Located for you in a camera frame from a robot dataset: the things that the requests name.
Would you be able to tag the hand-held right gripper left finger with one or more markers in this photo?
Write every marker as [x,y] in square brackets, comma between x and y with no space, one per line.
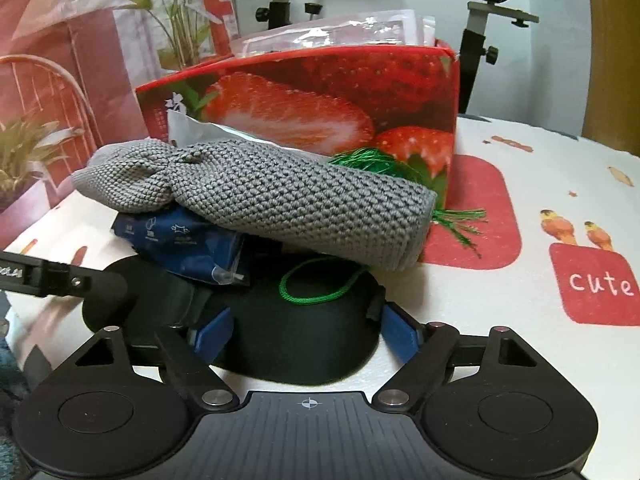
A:
[214,334]

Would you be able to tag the blue tissue packet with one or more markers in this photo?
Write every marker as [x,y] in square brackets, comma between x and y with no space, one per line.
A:
[190,250]

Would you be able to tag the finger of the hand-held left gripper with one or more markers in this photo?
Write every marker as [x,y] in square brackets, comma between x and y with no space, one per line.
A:
[75,282]

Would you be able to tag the grey knitted pouch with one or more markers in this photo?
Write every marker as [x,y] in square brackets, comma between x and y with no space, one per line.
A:
[300,200]

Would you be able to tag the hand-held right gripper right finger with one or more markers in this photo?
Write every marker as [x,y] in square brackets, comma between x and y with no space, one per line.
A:
[400,332]

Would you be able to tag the printed blanket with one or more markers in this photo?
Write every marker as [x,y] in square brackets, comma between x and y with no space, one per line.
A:
[575,185]

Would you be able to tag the wooden cabinet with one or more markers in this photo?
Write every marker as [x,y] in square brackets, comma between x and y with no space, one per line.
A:
[616,60]

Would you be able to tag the clear plastic zip bag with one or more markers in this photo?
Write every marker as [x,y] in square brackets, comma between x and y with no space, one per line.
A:
[330,35]

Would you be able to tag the strawberry print box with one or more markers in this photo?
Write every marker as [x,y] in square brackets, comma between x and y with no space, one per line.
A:
[325,90]

